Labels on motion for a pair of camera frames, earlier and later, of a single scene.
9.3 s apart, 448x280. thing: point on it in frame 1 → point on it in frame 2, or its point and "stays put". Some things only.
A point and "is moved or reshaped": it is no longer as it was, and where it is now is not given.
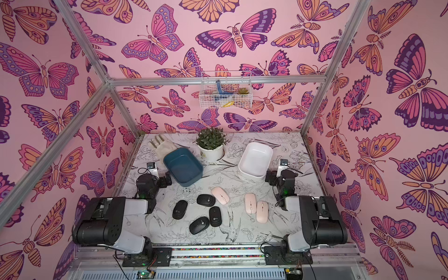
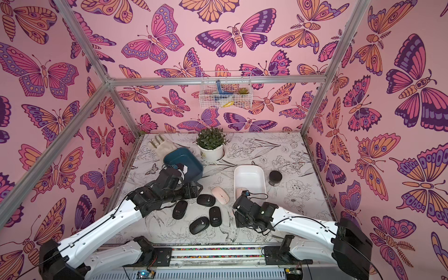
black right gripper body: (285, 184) → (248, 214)
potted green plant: (210, 143) stays put
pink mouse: (250, 203) is moved or reshaped
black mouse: (205, 199) stays put
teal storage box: (182, 166) stays put
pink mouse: (220, 195) stays put
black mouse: (179, 209) stays put
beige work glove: (161, 146) stays put
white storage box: (255, 160) → (252, 178)
